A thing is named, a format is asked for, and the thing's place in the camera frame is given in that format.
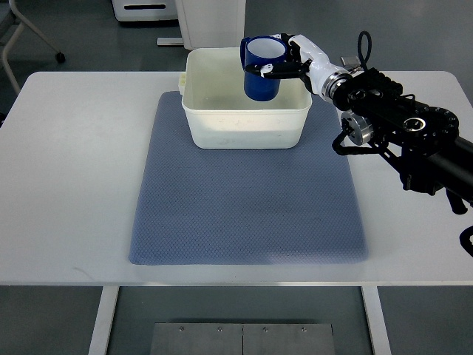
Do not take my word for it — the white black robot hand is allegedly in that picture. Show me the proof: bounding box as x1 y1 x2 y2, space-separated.
265 33 351 101

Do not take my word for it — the blue enamel mug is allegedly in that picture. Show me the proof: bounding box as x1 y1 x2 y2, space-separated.
240 36 287 101

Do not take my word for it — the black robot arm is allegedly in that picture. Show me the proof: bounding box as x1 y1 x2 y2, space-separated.
331 31 472 214

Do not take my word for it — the white plastic box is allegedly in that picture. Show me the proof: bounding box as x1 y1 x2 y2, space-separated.
180 47 312 149

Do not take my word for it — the small grey floor plate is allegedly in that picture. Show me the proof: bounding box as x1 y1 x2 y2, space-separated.
340 55 361 70

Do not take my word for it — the blue textured mat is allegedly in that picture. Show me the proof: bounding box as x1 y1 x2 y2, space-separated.
129 92 368 266

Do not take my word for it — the white cabinet appliance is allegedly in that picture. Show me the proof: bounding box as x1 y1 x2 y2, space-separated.
111 0 178 22

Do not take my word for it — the office chair with wheels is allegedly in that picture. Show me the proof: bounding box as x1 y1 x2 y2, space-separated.
1 0 66 95

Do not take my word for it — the grey metal floor plate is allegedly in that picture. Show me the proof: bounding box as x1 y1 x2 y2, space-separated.
150 322 336 354

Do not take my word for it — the white pedestal column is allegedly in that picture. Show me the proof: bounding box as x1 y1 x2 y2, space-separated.
156 0 246 50

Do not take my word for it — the white table frame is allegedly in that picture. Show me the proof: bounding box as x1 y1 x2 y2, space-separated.
88 286 392 354

